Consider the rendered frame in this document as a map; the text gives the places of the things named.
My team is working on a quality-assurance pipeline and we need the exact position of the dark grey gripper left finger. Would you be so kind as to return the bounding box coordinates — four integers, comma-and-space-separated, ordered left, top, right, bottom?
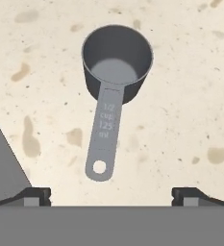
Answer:
0, 186, 52, 208

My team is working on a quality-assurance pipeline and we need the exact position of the grey measuring cup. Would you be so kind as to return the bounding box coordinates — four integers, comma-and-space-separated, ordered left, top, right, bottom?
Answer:
81, 24, 155, 183

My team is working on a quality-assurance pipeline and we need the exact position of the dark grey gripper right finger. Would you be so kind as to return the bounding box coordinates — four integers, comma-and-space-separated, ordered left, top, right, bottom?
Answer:
170, 186, 224, 208

